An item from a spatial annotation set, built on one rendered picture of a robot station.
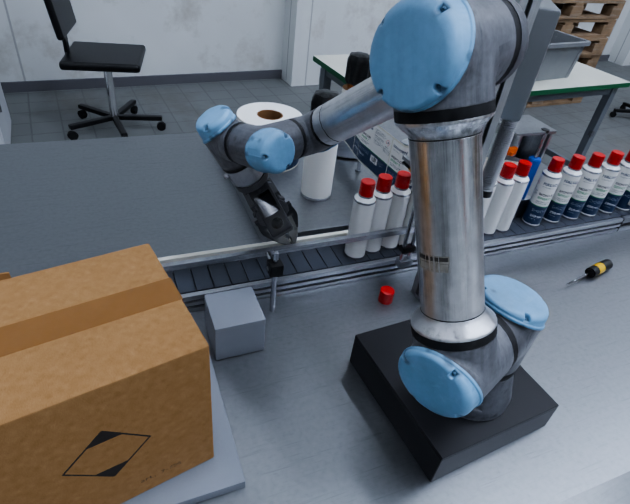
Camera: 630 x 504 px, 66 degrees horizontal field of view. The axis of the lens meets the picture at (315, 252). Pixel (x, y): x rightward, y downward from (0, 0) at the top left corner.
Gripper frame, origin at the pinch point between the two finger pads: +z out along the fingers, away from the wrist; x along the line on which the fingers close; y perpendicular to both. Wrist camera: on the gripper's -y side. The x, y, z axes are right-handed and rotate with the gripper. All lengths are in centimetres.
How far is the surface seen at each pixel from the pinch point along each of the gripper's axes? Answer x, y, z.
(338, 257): -7.7, -1.4, 10.7
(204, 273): 20.2, 0.8, -5.2
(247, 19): -63, 378, 82
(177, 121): 34, 287, 89
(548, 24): -55, -18, -28
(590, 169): -81, -1, 34
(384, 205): -22.8, -2.2, 2.9
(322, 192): -14.1, 23.5, 11.0
